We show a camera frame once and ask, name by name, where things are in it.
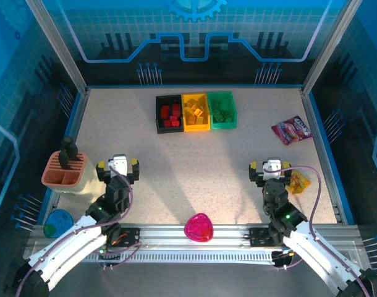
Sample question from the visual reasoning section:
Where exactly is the yellow candy bag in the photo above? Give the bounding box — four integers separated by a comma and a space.
286, 170, 312, 196

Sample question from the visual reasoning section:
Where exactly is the purple candy bag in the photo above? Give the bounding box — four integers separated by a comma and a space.
271, 116, 313, 146

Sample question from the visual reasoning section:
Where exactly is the terracotta and cream knife block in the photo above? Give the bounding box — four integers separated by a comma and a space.
41, 150, 108, 202

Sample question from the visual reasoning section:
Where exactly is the black plastic bin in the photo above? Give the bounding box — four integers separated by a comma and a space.
155, 94, 184, 134

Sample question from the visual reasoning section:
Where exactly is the green plastic bin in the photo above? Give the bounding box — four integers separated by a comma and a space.
206, 91, 239, 130

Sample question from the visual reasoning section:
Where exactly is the yellow plastic bin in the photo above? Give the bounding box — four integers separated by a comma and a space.
181, 93, 211, 133

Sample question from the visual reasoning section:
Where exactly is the pink translucent heart container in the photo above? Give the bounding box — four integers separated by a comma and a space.
184, 212, 214, 244

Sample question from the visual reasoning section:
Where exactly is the blue circuit print backdrop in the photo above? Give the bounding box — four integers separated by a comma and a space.
41, 0, 347, 86

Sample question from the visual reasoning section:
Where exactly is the grey metal front plate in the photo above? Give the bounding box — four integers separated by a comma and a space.
9, 241, 377, 297

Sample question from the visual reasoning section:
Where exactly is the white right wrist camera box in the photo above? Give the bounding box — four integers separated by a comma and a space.
262, 157, 284, 181

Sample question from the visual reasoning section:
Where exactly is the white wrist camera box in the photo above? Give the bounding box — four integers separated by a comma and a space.
262, 157, 284, 181
109, 154, 128, 178

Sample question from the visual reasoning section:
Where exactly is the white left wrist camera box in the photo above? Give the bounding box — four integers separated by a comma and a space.
109, 154, 128, 178

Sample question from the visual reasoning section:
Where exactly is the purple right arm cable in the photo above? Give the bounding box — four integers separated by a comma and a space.
270, 166, 377, 297

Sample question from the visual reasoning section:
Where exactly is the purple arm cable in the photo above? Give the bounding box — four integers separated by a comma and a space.
15, 166, 143, 297
270, 166, 377, 297

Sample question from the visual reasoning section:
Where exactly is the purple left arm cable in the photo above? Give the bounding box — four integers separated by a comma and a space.
15, 166, 143, 297

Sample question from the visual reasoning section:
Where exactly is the aluminium front rail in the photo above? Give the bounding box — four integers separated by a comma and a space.
29, 223, 362, 247

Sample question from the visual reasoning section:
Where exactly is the aluminium side rail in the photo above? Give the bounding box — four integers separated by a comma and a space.
300, 88, 347, 225
51, 88, 90, 223

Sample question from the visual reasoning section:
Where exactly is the slotted cable duct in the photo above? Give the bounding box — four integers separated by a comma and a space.
83, 251, 277, 264

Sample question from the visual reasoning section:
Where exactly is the aluminium frame post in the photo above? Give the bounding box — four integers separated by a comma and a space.
25, 0, 90, 95
300, 0, 364, 95

